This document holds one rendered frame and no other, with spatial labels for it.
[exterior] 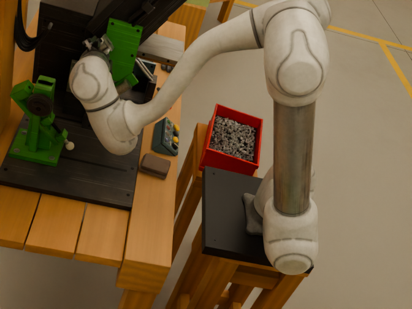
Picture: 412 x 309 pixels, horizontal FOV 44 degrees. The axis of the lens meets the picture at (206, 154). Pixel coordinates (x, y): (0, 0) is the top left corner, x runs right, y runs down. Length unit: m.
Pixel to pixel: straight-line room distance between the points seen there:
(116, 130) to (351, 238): 2.19
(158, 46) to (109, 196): 0.64
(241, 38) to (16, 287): 1.64
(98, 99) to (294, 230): 0.64
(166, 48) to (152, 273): 0.87
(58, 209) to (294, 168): 0.73
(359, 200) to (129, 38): 2.29
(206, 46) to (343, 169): 2.62
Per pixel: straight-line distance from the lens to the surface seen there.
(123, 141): 1.46
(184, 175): 2.36
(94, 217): 1.61
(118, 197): 1.66
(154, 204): 1.67
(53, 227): 1.57
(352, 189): 3.70
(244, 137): 2.10
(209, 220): 1.70
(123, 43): 1.79
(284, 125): 1.23
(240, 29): 1.28
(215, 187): 1.82
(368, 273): 3.22
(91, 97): 1.37
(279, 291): 1.89
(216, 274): 1.78
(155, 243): 1.57
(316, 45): 1.10
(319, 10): 1.26
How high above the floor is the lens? 2.11
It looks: 39 degrees down
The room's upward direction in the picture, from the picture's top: 22 degrees clockwise
